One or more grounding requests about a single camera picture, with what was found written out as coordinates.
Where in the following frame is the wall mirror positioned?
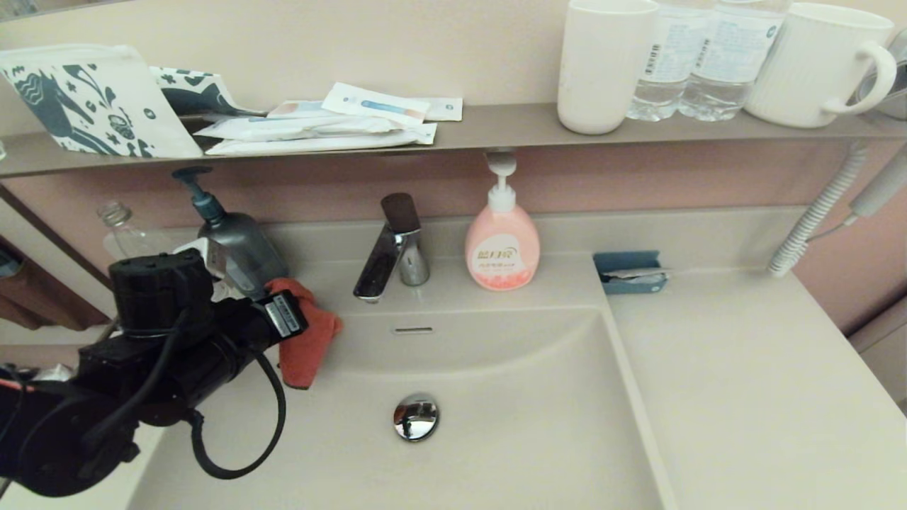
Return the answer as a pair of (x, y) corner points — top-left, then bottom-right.
(0, 0), (135, 23)

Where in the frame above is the clear empty plastic bottle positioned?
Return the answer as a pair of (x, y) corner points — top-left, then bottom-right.
(99, 202), (179, 263)

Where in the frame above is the orange cleaning cloth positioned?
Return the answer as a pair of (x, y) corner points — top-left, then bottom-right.
(266, 278), (345, 390)

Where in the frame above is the grey hair dryer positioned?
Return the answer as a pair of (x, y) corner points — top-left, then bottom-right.
(848, 145), (907, 219)

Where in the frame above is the brown fabric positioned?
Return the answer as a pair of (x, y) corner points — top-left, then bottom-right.
(0, 237), (113, 331)

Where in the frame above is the white ribbed mug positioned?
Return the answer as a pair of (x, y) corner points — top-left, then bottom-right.
(744, 3), (898, 129)

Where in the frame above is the clear water bottle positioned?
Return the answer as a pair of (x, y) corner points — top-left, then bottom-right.
(626, 0), (701, 122)
(678, 0), (789, 122)

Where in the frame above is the beige cabinet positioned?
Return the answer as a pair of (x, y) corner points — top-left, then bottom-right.
(847, 294), (907, 415)

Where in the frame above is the grey wall shelf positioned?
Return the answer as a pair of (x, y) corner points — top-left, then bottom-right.
(0, 103), (907, 178)

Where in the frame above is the white packet blue print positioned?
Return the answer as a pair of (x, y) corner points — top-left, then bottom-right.
(193, 115), (403, 141)

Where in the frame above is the large patterned toiletry pouch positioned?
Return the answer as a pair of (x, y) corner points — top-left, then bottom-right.
(0, 45), (205, 159)

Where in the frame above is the small patterned toiletry pouch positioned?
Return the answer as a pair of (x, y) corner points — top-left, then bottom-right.
(149, 67), (269, 118)

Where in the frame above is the beige wash basin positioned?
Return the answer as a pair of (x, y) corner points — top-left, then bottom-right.
(128, 306), (677, 510)

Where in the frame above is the dark grey pump bottle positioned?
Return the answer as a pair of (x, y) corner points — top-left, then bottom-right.
(172, 166), (289, 300)

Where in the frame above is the chrome dryer holder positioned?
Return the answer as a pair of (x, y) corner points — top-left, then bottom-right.
(854, 28), (907, 121)

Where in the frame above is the small white sachet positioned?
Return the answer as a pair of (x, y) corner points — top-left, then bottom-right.
(415, 98), (463, 122)

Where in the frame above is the pinkish small packet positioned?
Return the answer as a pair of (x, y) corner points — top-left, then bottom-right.
(268, 101), (347, 120)

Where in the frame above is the white coiled cord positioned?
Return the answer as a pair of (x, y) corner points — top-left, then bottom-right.
(767, 142), (869, 278)

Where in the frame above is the blue soap dish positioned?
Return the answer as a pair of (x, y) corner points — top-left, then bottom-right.
(593, 251), (668, 295)

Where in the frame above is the white toothbrush packet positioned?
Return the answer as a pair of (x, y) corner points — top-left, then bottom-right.
(321, 83), (431, 128)

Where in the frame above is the white plastic tumbler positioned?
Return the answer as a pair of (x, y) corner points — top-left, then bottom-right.
(556, 0), (660, 135)

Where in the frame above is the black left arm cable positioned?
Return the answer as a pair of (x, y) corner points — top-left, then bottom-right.
(0, 305), (288, 481)

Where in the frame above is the chrome drain stopper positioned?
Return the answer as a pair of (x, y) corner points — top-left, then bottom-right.
(393, 393), (440, 443)

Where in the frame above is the large white flat packet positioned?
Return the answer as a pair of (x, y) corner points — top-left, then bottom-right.
(204, 123), (438, 157)

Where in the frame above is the chrome sink faucet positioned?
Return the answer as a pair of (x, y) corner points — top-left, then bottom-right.
(353, 193), (431, 304)

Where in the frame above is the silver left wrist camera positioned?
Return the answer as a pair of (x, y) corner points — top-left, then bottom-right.
(174, 237), (231, 302)

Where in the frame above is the pink soap pump bottle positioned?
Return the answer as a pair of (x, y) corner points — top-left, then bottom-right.
(464, 152), (541, 292)

